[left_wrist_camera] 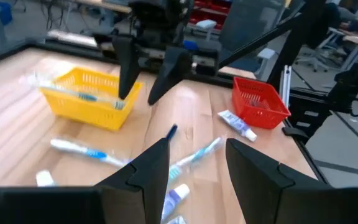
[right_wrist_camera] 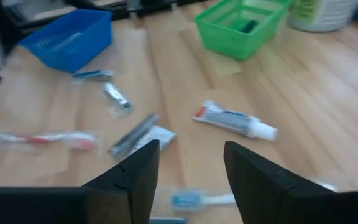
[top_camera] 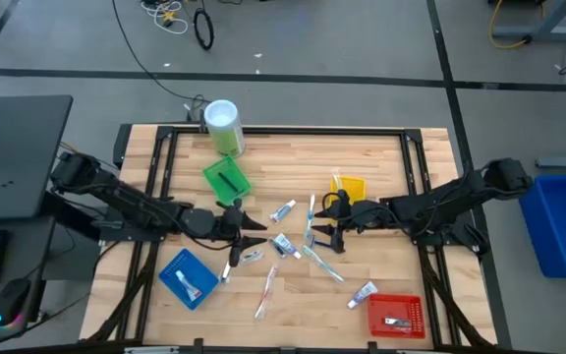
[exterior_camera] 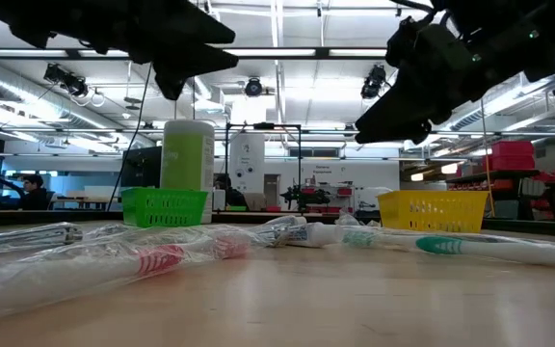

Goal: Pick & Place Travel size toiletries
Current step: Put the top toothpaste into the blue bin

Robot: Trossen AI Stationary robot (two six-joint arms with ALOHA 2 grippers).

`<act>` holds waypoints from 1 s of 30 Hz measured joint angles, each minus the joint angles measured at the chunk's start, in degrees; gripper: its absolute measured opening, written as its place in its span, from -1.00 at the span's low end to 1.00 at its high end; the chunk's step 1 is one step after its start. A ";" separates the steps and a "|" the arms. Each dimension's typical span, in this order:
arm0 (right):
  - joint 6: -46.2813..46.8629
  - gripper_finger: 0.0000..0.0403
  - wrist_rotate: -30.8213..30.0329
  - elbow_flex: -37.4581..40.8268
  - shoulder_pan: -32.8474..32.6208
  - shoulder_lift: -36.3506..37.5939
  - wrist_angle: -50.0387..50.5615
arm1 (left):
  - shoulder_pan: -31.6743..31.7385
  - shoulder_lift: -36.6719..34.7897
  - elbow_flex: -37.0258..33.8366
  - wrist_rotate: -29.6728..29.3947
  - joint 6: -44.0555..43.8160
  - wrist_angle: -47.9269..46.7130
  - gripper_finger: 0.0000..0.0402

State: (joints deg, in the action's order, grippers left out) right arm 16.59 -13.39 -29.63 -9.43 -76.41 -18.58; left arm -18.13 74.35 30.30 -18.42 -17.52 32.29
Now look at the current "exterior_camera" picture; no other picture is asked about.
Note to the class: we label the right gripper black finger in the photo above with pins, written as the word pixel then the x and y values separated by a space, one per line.
pixel 412 127
pixel 393 101

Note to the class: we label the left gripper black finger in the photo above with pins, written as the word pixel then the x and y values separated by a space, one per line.
pixel 195 26
pixel 195 60

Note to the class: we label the green toothbrush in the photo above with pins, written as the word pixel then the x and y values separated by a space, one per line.
pixel 439 245

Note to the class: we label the small white pack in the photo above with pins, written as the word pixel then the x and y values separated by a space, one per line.
pixel 277 231

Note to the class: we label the black background robot arm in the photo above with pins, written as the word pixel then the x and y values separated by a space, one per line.
pixel 306 196

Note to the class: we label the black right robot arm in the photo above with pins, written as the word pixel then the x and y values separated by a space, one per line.
pixel 523 29

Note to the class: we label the yellow plastic basket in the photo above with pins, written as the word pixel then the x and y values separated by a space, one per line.
pixel 431 212

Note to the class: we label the dark storage shelf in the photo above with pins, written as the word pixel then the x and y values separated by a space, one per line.
pixel 494 174

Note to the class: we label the green wipes canister white lid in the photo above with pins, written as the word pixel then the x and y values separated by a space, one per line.
pixel 186 159

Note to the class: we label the red storage bin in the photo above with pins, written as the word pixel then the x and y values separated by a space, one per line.
pixel 509 163
pixel 512 148

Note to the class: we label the white column with signs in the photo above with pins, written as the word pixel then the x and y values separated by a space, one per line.
pixel 246 164

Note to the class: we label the black monitor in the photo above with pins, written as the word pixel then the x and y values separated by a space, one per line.
pixel 142 166

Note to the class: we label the person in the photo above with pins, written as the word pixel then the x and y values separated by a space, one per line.
pixel 231 195
pixel 36 195

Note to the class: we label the green plastic basket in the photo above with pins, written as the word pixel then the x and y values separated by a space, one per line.
pixel 162 207

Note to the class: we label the wrapped red toothbrush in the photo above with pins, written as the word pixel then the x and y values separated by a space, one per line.
pixel 159 260

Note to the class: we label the black overhead frame bar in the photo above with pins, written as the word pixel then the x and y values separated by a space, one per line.
pixel 322 53

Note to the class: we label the black metal frame stand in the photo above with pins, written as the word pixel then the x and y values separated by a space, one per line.
pixel 263 126

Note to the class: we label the silver ventilation duct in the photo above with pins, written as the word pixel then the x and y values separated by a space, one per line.
pixel 17 94

